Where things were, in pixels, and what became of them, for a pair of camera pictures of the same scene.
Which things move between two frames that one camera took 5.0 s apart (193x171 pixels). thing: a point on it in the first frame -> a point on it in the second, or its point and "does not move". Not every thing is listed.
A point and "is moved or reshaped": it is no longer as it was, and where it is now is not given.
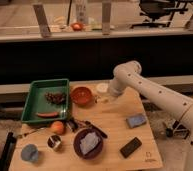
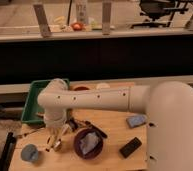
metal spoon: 29,133 does not move
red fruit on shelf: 76,26 does not move
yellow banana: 102,99 is moved or reshaped
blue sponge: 136,120 does not move
